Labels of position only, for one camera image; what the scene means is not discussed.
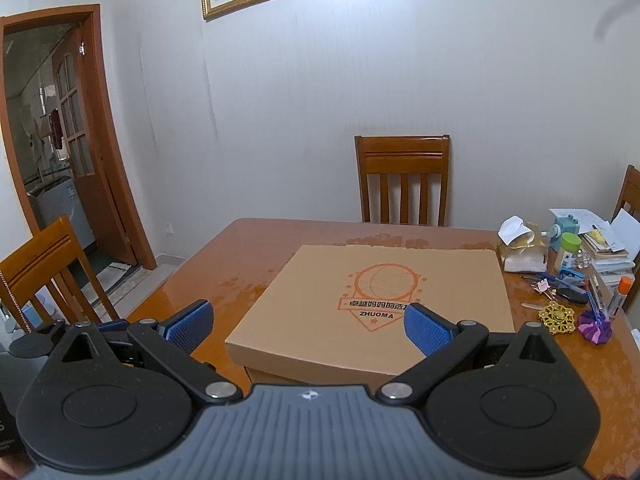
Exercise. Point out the gold ornament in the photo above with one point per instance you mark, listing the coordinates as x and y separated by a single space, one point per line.
557 317

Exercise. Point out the small glass bottle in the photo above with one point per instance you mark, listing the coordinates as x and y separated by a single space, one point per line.
582 260

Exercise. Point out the black case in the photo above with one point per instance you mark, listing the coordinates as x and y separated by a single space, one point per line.
572 296

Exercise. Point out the blue stapler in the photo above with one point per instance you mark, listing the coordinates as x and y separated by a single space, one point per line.
572 275

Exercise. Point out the green lid bottle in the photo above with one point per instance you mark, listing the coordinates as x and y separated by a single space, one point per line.
570 255

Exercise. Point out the blue pen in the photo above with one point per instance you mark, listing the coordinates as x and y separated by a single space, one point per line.
597 297

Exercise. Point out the orange cap glue stick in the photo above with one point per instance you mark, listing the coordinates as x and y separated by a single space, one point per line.
620 300

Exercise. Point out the wooden door frame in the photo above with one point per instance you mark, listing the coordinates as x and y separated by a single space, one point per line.
109 110

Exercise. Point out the hanging clothes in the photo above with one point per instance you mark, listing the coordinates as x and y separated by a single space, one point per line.
56 130

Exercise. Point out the cardboard box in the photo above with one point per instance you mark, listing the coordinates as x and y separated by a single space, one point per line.
310 300

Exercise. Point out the stack of papers and books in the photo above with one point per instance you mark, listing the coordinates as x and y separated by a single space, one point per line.
605 252

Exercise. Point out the white washing machine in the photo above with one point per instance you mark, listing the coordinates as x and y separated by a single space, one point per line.
60 210

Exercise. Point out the wooden desktop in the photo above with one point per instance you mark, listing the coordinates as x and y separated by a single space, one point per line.
225 285

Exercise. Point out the wooden door glass panes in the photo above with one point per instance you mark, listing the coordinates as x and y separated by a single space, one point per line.
100 210

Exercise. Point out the purple paper origami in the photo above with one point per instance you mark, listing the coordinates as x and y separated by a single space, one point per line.
595 332

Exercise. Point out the white wall socket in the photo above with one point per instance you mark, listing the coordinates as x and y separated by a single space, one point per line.
169 227

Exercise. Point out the pale blue bin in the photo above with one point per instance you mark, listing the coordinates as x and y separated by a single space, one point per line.
42 317

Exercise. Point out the blue toy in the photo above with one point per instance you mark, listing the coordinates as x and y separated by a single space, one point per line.
567 227

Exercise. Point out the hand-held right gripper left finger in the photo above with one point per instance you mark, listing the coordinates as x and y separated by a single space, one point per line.
187 325

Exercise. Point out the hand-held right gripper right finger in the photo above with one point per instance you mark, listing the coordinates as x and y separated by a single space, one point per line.
425 327

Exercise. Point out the bunch of keys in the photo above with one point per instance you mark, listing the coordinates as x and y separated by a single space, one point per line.
540 285

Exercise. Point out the wooden dining chair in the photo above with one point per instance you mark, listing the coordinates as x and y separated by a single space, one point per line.
40 255
400 147
632 185

